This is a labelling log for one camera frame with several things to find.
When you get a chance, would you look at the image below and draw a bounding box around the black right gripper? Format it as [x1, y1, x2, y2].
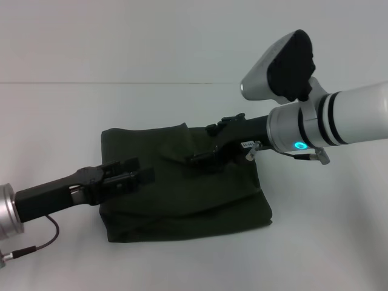
[187, 112, 272, 164]

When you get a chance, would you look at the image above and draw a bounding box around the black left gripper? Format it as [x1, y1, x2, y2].
[15, 156, 156, 224]

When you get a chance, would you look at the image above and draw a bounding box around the dark green t-shirt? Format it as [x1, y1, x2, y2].
[99, 121, 273, 243]

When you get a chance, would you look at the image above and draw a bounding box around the silver right wrist cable plug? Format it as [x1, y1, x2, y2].
[245, 140, 262, 161]

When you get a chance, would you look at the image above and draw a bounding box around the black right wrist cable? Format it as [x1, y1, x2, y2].
[281, 147, 332, 166]

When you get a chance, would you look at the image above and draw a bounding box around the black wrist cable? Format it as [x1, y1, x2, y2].
[281, 147, 332, 166]
[0, 214, 61, 269]

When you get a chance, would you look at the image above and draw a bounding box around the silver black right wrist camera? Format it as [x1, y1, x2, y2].
[240, 29, 316, 103]

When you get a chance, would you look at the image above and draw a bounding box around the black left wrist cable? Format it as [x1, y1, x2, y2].
[0, 214, 61, 269]

